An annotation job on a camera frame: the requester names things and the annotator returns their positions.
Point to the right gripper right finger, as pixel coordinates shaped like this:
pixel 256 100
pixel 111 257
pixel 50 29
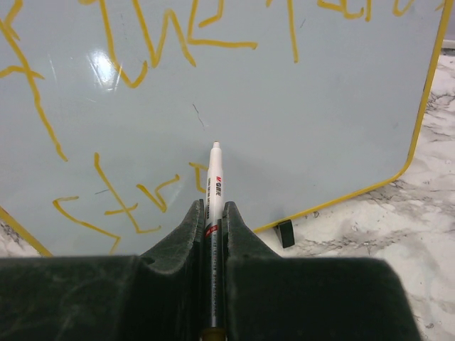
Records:
pixel 270 297

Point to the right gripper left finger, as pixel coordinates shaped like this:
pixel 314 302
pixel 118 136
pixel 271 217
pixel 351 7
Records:
pixel 152 296

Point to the yellow framed whiteboard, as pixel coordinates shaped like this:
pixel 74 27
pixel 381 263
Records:
pixel 109 110

